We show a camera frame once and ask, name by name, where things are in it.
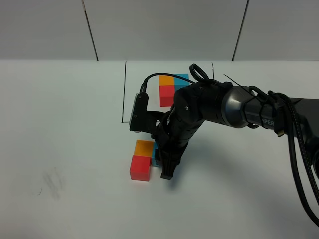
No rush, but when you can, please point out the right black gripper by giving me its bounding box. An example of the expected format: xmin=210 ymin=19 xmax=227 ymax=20
xmin=152 ymin=107 xmax=197 ymax=180

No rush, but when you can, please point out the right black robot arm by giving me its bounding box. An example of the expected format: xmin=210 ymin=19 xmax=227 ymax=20
xmin=153 ymin=64 xmax=319 ymax=179

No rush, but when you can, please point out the template red cube block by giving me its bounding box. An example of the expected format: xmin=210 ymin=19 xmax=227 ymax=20
xmin=159 ymin=85 xmax=175 ymax=107

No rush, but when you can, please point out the template blue cube block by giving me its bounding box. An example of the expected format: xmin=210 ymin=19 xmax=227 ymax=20
xmin=174 ymin=73 xmax=191 ymax=91

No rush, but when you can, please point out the template orange cube block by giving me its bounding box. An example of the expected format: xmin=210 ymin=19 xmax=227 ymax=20
xmin=159 ymin=75 xmax=175 ymax=86

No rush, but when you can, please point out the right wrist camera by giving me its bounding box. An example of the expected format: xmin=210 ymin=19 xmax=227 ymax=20
xmin=129 ymin=92 xmax=164 ymax=134

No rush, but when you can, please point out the right camera braided cable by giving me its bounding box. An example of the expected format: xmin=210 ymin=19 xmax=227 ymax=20
xmin=140 ymin=73 xmax=197 ymax=94

